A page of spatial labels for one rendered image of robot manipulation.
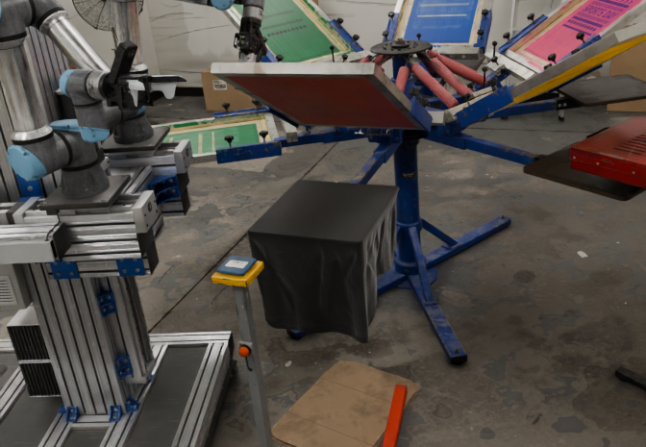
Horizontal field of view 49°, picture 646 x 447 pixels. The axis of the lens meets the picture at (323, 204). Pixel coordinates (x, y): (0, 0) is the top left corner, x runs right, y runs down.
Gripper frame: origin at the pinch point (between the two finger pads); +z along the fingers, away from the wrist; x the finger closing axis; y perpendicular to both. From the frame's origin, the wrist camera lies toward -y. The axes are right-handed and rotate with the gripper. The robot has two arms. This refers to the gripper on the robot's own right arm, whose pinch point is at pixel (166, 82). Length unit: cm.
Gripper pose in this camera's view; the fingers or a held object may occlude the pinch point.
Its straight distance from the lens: 178.8
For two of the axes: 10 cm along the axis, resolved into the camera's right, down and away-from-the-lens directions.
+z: 8.6, 1.4, -4.9
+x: -5.0, 2.8, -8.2
